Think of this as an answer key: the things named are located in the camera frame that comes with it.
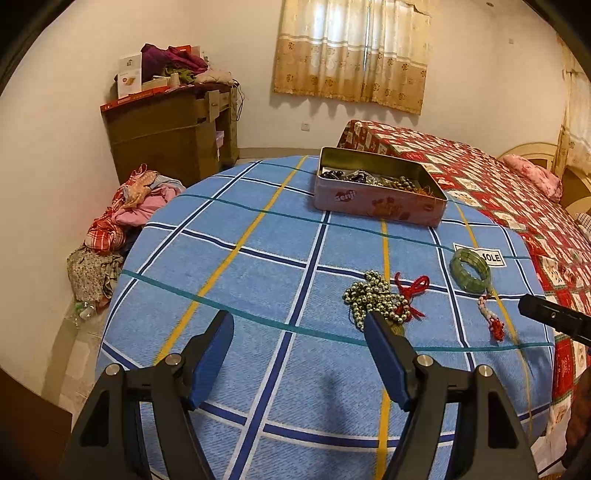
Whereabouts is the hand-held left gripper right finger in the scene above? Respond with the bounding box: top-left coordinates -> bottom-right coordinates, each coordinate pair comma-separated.
364,312 -> 539,480

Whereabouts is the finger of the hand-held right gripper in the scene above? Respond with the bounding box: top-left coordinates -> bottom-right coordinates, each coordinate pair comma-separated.
518,294 -> 591,347

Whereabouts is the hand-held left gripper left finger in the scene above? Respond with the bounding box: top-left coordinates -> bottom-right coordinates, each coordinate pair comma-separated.
58,310 -> 235,480

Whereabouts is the red tassel bead charm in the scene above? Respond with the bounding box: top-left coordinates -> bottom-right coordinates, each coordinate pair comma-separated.
478,288 -> 506,342

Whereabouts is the gold bead necklace red cord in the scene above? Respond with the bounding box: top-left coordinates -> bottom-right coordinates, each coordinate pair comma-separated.
342,271 -> 430,329

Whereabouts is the green jade bracelet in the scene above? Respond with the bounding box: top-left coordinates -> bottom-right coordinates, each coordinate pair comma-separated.
450,248 -> 491,292

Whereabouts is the pink tin box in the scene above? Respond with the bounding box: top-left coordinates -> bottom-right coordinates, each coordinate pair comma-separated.
314,147 -> 448,228

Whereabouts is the pearl bead necklace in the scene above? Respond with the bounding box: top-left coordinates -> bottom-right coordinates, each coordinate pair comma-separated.
376,175 -> 416,190

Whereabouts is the person's right forearm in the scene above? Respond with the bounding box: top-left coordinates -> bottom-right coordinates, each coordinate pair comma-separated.
566,369 -> 591,462

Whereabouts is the blue plaid tablecloth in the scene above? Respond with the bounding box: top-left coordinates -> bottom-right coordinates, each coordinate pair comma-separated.
95,154 -> 555,480

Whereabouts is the clear plastic bag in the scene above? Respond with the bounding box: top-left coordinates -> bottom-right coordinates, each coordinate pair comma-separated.
67,298 -> 109,328

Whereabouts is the pink pillow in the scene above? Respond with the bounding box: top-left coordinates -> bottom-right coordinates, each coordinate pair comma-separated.
502,154 -> 563,201

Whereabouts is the red patchwork bedspread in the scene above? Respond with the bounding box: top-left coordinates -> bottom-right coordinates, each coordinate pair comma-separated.
336,120 -> 591,462

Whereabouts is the pile of pink clothes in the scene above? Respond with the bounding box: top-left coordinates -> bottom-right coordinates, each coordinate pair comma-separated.
67,162 -> 188,315

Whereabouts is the cream wooden headboard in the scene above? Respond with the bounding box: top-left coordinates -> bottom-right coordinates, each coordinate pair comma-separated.
496,142 -> 591,222

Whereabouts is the brown wooden board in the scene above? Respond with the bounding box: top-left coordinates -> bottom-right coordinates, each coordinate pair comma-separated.
0,369 -> 72,480

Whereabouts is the narrow beige window curtain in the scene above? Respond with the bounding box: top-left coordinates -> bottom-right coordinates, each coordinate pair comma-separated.
556,34 -> 591,185

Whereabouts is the brown wooden desk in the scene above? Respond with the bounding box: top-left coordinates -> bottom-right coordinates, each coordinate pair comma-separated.
100,83 -> 241,188

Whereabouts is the flat red box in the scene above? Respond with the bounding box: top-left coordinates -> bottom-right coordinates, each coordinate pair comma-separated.
100,88 -> 169,114

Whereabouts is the white upright box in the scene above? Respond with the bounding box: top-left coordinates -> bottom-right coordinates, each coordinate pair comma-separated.
115,53 -> 143,99

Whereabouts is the wide beige window curtain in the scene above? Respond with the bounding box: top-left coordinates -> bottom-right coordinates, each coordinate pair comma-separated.
273,0 -> 432,116

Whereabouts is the pile of purple clothes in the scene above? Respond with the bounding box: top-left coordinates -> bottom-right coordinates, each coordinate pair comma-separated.
141,43 -> 232,86

